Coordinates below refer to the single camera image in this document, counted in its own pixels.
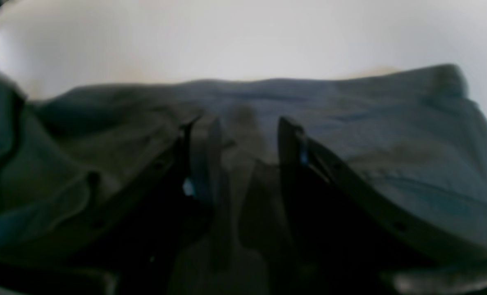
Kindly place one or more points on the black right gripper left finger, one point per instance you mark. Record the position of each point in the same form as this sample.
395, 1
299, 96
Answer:
128, 246

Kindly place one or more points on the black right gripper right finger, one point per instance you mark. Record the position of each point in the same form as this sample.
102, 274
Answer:
362, 242

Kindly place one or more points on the grey T-shirt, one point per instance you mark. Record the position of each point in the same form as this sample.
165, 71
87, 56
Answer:
414, 136

